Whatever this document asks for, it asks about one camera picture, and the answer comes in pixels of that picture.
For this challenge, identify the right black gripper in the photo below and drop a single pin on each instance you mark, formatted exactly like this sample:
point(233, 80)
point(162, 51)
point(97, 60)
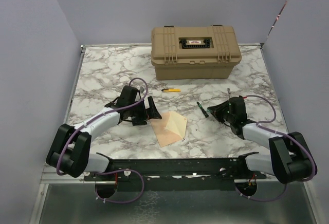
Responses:
point(217, 110)

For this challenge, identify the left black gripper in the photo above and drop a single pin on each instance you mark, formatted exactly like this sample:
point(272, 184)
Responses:
point(151, 112)

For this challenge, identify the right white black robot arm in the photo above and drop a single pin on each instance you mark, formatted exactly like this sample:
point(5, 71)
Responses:
point(290, 158)

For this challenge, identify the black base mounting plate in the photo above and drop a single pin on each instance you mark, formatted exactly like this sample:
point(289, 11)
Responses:
point(197, 174)

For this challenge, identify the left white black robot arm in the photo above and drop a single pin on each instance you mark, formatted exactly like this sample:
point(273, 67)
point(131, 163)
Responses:
point(70, 152)

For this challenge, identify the tan plastic toolbox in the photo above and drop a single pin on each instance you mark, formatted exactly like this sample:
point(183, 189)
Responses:
point(179, 53)

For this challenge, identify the left aluminium rail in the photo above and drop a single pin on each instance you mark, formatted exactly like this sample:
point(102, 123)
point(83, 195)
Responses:
point(49, 176)

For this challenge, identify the black green marker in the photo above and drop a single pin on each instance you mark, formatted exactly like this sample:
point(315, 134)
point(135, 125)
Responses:
point(202, 109)

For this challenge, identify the yellow black pen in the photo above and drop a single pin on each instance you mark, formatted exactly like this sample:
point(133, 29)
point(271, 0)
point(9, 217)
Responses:
point(171, 90)

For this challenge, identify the peach paper envelope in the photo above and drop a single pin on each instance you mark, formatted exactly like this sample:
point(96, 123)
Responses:
point(171, 128)

